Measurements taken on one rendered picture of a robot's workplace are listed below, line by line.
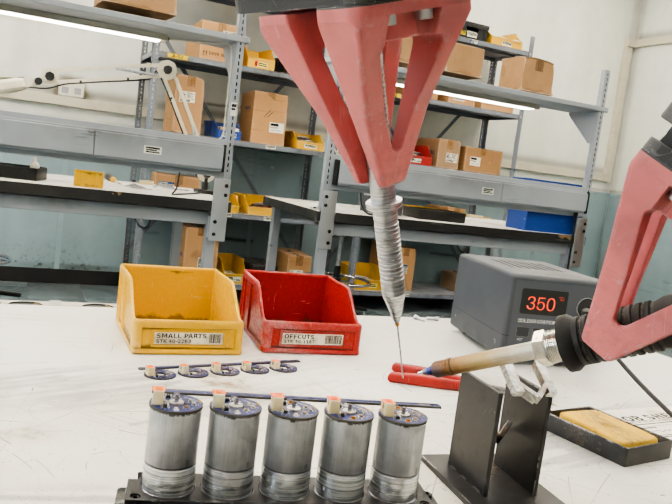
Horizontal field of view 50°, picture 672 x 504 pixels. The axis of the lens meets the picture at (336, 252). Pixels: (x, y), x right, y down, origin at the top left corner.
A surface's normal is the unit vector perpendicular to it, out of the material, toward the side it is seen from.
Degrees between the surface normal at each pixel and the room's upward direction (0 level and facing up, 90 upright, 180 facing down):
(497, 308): 90
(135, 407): 0
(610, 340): 99
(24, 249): 90
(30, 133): 90
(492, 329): 90
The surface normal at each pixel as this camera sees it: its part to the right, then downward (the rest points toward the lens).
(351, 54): -0.63, 0.63
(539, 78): 0.43, 0.11
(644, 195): -0.70, 0.30
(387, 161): 0.70, 0.34
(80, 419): 0.12, -0.99
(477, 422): -0.94, -0.08
